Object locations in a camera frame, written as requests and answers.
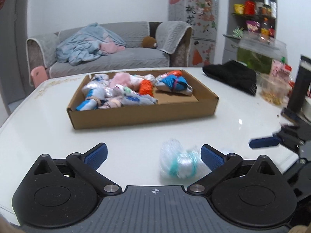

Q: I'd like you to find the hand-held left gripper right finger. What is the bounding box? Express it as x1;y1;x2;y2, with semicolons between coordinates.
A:
187;144;283;196

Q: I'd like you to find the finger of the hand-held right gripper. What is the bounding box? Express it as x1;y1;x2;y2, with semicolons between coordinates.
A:
280;107;306;127
248;125;302;154

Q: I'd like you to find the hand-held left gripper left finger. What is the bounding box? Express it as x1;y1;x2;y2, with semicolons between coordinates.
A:
29;143;122;196

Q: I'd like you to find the bubble wrap bundle teal band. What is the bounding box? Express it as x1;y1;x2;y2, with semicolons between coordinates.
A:
159;138;212;179

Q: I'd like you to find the blue white striped towel roll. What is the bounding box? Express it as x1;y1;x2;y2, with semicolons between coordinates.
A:
76;91;102;111

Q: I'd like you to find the shallow cardboard box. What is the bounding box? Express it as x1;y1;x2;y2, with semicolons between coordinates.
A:
66;69;220;130

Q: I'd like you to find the white bubble wrap bundle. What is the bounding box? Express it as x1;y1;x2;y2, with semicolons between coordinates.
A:
104;86;122;98

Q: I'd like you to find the clear plastic bundle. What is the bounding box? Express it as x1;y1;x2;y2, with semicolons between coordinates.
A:
82;81;107;96

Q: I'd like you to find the white blue printed bundle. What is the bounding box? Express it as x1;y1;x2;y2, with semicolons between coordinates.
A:
91;73;110;88

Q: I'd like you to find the pink fluffy bundle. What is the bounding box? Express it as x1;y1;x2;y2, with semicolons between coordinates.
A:
109;72;133;88

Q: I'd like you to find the large orange plastic bundle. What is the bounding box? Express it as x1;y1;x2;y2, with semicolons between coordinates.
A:
139;80;155;96

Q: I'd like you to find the blue knit cloth bundle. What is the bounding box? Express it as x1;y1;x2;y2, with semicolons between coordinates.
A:
155;75;193;95

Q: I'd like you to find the tall black box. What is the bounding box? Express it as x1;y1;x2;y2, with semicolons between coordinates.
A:
288;55;311;113

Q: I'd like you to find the clear plastic food container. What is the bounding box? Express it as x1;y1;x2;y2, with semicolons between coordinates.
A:
258;74;291;105

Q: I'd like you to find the pink snack packet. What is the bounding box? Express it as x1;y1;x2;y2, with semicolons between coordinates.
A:
271;59;287;76

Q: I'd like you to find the green water fish tank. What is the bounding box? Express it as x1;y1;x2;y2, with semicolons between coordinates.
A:
237;33;287;74

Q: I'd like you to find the black knit hat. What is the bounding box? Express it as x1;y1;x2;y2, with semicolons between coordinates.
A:
203;60;257;96

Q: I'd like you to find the grey cabinet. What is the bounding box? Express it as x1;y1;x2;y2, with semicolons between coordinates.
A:
222;35;241;65

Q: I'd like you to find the purple snack bag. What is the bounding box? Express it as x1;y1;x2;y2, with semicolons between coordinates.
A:
246;21;261;32

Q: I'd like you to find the pink plastic stool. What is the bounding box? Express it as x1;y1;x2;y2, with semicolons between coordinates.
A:
30;67;48;86

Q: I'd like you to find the grey knitted sofa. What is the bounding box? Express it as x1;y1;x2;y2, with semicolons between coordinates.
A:
26;21;193;83

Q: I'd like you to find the pink cloth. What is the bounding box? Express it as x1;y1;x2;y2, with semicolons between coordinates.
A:
99;41;124;55

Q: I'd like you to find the light blue blanket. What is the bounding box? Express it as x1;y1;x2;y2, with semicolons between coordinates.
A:
56;23;127;65

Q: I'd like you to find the red canister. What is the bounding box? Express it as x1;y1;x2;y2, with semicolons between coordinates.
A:
244;0;256;15

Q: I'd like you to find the brown plush toy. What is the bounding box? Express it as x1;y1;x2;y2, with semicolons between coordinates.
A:
142;36;158;49

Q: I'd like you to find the grey knitted sofa throw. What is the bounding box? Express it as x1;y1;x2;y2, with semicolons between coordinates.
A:
155;21;193;54

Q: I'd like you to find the flower decorated fridge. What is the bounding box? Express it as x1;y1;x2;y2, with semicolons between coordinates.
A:
168;0;219;67

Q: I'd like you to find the wall shelf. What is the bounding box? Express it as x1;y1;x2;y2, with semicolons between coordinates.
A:
230;0;277;39

